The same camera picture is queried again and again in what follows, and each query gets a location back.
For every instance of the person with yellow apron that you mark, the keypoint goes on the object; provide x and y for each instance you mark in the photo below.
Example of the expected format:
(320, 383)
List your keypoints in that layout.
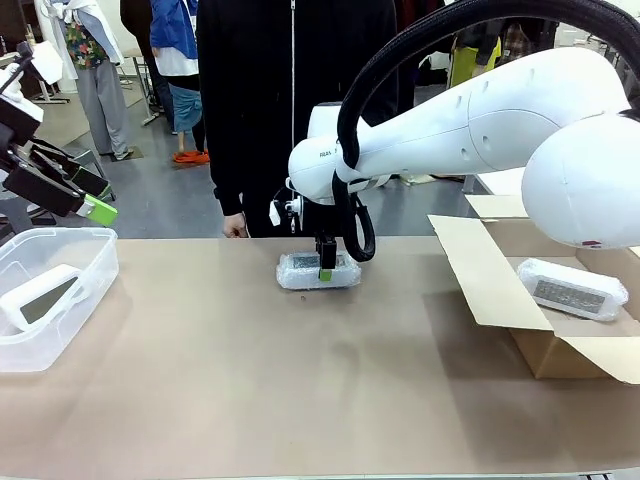
(470, 55)

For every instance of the white table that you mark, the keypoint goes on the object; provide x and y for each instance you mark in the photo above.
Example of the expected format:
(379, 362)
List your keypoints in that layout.
(500, 181)

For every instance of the brown cardboard box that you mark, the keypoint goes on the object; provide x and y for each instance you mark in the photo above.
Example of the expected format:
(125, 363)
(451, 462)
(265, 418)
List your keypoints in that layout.
(500, 280)

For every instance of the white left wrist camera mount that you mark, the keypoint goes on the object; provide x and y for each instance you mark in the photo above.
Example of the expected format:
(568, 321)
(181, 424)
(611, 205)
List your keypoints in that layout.
(47, 62)

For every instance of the clear plastic bin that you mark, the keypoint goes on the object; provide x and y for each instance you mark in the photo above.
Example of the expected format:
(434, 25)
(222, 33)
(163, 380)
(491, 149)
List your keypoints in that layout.
(75, 250)

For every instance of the black-sleeved right forearm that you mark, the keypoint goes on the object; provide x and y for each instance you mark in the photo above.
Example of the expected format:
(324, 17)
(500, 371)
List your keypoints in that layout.
(227, 180)

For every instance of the person in blue jacket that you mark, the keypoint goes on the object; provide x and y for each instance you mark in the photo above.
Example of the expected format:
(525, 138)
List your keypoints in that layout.
(175, 50)

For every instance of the person's right hand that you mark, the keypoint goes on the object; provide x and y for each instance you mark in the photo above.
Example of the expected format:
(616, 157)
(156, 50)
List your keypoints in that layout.
(235, 226)

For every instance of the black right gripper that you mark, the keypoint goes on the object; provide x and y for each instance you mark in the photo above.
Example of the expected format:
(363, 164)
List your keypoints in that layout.
(320, 220)

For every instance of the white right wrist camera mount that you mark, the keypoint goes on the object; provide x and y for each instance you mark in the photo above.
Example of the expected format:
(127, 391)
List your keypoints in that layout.
(285, 210)

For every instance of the bubble-wrapped clock with dark face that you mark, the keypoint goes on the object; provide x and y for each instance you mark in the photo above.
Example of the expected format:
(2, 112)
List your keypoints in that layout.
(300, 275)

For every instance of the person in black zip jacket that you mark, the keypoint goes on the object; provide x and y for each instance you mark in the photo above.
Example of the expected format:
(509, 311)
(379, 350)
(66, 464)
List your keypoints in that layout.
(260, 100)

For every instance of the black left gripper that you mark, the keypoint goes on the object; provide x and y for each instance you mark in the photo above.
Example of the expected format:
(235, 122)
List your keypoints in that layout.
(17, 127)

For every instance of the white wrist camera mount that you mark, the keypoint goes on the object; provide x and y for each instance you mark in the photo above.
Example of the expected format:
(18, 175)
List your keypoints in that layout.
(47, 62)
(285, 210)

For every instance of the orange shoes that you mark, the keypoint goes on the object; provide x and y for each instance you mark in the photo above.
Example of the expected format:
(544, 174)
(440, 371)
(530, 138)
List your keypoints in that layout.
(191, 157)

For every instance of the bubble-wrapped clock with grey face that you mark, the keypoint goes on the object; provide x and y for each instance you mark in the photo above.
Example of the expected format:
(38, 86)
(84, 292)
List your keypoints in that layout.
(570, 290)

